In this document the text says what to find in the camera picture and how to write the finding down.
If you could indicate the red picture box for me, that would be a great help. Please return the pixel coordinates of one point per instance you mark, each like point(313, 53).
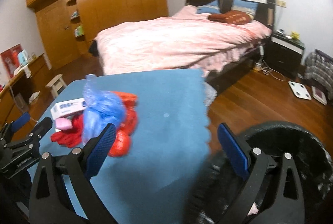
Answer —
point(10, 59)

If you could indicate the brown dotted pillow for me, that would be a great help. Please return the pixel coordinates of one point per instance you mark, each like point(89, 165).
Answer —
point(231, 17)

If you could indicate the light blue kettle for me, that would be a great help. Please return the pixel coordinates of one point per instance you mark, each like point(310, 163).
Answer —
point(23, 58)

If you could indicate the yellow plush toy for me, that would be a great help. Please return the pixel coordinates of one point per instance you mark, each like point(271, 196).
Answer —
point(295, 36)

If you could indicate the red cloth glove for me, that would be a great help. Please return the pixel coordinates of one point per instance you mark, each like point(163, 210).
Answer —
point(70, 138)

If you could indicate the small white stool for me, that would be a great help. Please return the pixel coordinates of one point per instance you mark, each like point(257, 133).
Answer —
point(56, 85)

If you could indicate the wall power outlet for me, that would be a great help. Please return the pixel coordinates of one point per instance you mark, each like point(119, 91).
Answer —
point(280, 3)

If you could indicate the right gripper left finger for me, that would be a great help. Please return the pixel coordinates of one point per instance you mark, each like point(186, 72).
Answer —
point(49, 200)

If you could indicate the orange foam net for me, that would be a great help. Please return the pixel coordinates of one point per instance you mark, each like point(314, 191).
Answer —
point(128, 99)

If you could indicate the white blue cardboard box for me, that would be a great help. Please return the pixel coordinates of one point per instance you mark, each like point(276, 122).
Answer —
point(67, 108)

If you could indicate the blue plastic bag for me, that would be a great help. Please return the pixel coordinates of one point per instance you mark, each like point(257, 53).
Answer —
point(102, 107)

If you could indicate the black white nightstand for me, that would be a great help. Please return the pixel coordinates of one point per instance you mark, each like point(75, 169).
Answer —
point(284, 55)

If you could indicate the black lined trash bin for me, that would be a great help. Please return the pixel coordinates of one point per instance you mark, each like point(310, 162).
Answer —
point(274, 172)

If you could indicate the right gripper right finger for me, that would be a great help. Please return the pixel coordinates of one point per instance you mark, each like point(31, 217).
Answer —
point(251, 164)

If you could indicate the red plastic bag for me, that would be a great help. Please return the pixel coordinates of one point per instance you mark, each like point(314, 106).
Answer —
point(123, 141)

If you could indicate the wooden side desk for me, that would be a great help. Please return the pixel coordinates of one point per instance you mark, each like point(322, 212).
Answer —
point(15, 96)

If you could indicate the white bathroom scale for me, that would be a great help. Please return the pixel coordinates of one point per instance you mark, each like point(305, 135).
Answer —
point(299, 90)

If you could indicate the black bed frame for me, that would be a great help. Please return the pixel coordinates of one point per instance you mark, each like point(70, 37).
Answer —
point(250, 36)

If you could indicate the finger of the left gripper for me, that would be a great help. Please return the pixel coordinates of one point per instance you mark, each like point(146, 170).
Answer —
point(17, 124)
point(41, 128)

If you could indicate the blue pillow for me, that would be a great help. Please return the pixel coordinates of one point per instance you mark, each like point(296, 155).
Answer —
point(247, 7)
point(210, 8)

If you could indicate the right blue pillow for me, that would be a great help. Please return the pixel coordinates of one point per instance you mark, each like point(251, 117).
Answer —
point(247, 7)

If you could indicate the pink bed duvet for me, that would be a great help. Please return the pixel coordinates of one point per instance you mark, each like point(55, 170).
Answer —
point(185, 40)

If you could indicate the white paper on shelf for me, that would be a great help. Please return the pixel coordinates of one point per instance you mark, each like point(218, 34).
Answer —
point(34, 98)

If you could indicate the white rag on desk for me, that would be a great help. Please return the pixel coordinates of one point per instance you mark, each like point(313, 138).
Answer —
point(24, 69)

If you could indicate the plaid cloth covered chair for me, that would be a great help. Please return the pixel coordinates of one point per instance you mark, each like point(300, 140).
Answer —
point(318, 67)

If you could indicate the left blue pillow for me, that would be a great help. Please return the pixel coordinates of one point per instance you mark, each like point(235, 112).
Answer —
point(210, 8)

